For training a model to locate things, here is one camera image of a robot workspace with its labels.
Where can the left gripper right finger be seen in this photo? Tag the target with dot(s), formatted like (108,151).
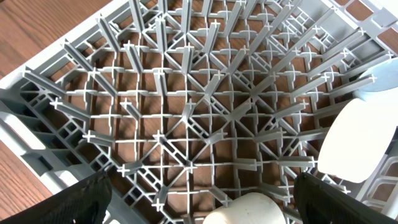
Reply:
(320,203)

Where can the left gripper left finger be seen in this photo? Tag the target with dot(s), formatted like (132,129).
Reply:
(84,202)

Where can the white cup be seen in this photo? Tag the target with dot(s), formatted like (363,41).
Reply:
(254,208)

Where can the white bowl with rice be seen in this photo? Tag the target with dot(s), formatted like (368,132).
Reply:
(357,140)

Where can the grey plastic dish rack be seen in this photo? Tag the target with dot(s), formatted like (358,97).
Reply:
(188,105)

